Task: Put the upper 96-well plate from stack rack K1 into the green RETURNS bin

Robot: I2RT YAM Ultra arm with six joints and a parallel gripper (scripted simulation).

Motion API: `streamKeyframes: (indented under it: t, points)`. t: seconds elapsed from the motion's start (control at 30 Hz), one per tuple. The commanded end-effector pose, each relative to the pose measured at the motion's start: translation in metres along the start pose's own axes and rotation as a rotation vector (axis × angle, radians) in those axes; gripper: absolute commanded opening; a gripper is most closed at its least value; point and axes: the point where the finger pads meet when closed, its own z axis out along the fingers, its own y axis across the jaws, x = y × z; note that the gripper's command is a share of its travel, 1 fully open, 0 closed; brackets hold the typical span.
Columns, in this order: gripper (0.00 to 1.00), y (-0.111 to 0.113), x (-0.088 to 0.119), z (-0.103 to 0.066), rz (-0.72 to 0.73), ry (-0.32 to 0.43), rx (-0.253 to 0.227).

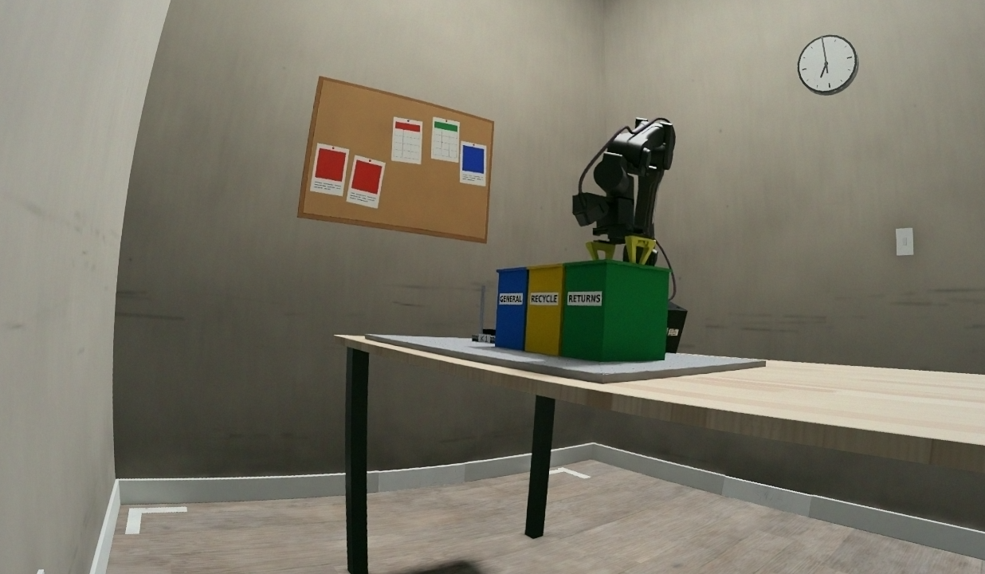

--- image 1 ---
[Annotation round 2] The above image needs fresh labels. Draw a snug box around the blue general waste bin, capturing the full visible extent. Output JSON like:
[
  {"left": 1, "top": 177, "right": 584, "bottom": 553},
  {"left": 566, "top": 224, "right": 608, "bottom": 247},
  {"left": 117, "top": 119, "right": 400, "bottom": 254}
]
[{"left": 495, "top": 267, "right": 529, "bottom": 351}]

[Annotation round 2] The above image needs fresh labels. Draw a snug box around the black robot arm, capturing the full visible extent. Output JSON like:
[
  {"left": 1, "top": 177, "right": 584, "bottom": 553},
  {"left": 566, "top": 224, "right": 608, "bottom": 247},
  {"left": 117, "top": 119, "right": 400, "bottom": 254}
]
[{"left": 572, "top": 122, "right": 673, "bottom": 240}]

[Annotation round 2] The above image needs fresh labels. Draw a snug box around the green bin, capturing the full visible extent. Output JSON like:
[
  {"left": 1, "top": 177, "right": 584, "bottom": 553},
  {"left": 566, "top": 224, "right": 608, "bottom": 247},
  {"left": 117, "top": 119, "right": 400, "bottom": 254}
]
[{"left": 561, "top": 259, "right": 673, "bottom": 362}]

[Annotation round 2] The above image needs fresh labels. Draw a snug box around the yellow recycle bin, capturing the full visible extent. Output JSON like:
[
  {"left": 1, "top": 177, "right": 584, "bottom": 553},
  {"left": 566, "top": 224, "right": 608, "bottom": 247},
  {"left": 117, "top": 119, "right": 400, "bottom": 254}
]
[{"left": 525, "top": 263, "right": 566, "bottom": 356}]

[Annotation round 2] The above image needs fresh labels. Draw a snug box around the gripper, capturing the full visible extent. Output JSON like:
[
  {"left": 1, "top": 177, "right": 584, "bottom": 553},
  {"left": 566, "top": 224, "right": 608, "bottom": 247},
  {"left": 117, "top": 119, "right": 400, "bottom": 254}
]
[{"left": 586, "top": 199, "right": 656, "bottom": 265}]

